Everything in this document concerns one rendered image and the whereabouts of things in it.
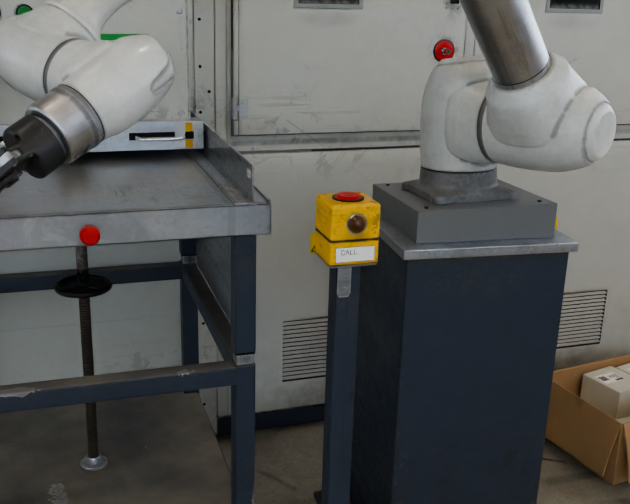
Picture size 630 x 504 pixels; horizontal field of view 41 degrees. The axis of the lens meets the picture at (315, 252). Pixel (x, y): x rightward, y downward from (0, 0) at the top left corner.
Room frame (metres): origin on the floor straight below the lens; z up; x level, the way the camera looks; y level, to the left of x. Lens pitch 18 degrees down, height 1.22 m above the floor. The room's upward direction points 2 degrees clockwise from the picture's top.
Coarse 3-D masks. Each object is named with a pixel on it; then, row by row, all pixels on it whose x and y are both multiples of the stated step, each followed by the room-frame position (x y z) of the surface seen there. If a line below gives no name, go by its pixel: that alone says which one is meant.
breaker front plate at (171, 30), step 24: (0, 0) 1.68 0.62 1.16; (24, 0) 1.69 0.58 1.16; (48, 0) 1.70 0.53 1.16; (144, 0) 1.76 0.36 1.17; (168, 0) 1.78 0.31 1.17; (120, 24) 1.75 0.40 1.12; (144, 24) 1.76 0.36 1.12; (168, 24) 1.78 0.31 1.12; (168, 48) 1.78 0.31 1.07; (0, 96) 1.67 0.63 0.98; (24, 96) 1.68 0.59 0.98; (168, 96) 1.78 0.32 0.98; (0, 120) 1.67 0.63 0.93; (144, 120) 1.76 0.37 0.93; (168, 120) 1.77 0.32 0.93
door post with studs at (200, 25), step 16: (192, 0) 2.06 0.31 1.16; (208, 0) 2.07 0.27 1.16; (192, 16) 2.06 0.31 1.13; (208, 16) 2.07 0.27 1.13; (192, 32) 2.06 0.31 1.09; (208, 32) 2.07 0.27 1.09; (192, 48) 2.06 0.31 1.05; (208, 48) 2.07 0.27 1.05; (192, 64) 2.06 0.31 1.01; (208, 64) 2.07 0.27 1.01; (192, 80) 2.06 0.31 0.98; (208, 80) 2.07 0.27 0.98; (192, 96) 2.06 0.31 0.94; (208, 96) 2.07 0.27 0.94; (208, 112) 2.07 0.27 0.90; (208, 336) 2.07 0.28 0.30; (208, 352) 2.07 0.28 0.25; (208, 400) 2.07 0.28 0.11; (208, 416) 2.07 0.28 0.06
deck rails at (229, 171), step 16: (192, 112) 1.96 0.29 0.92; (208, 128) 1.77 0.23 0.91; (208, 144) 1.77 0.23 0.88; (224, 144) 1.62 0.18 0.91; (208, 160) 1.74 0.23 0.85; (224, 160) 1.62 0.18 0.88; (240, 160) 1.49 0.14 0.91; (224, 176) 1.59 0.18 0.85; (240, 176) 1.49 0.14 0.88; (224, 192) 1.47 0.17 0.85; (240, 192) 1.47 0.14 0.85
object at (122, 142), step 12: (180, 120) 1.78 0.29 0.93; (192, 120) 1.79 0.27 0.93; (0, 132) 1.66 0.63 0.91; (132, 132) 1.74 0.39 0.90; (144, 132) 1.75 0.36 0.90; (156, 132) 1.76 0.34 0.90; (168, 132) 1.76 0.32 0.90; (192, 132) 1.78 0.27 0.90; (108, 144) 1.72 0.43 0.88; (120, 144) 1.73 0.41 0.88; (132, 144) 1.74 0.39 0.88; (144, 144) 1.75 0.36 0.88; (156, 144) 1.75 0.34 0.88; (168, 144) 1.76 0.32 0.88
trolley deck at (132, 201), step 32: (96, 160) 1.72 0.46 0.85; (128, 160) 1.73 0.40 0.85; (160, 160) 1.74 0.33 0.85; (192, 160) 1.75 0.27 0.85; (32, 192) 1.44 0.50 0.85; (64, 192) 1.45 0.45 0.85; (96, 192) 1.46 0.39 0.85; (128, 192) 1.46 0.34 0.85; (160, 192) 1.47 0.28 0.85; (192, 192) 1.48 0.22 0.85; (256, 192) 1.49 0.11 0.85; (0, 224) 1.28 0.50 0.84; (32, 224) 1.29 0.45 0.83; (64, 224) 1.31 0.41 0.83; (96, 224) 1.32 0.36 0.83; (128, 224) 1.34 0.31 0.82; (160, 224) 1.36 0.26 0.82; (192, 224) 1.37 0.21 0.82; (224, 224) 1.39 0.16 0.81; (256, 224) 1.41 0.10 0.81
